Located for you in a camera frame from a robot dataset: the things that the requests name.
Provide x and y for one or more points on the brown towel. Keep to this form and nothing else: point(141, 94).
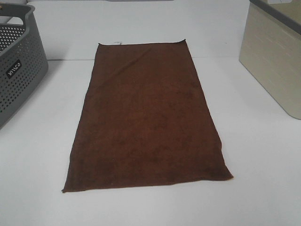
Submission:
point(144, 122)

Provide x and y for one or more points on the grey perforated plastic basket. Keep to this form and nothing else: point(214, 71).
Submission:
point(23, 62)

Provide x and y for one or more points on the beige storage box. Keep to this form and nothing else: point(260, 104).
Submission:
point(271, 50)

